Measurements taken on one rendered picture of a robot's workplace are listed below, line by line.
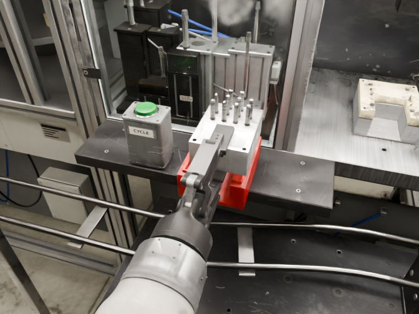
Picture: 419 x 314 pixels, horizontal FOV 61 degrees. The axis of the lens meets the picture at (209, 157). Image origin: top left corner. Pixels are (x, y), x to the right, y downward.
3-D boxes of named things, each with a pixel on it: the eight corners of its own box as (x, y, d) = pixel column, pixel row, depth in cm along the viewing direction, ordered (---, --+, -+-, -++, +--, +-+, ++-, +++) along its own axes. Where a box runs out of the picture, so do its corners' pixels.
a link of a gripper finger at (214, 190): (205, 223, 47) (204, 232, 48) (226, 183, 57) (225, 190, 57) (178, 217, 48) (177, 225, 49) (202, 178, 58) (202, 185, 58)
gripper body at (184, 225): (205, 283, 45) (224, 226, 52) (204, 243, 39) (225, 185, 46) (150, 268, 47) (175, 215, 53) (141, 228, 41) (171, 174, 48)
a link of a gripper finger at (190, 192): (178, 223, 46) (171, 205, 42) (190, 189, 49) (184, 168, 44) (195, 228, 46) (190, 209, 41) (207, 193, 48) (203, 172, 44)
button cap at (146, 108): (132, 118, 67) (131, 110, 66) (141, 108, 70) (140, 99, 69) (152, 122, 67) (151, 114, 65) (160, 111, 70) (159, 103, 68)
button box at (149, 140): (128, 162, 74) (119, 114, 66) (144, 141, 80) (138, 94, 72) (164, 170, 72) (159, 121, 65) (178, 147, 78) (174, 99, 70)
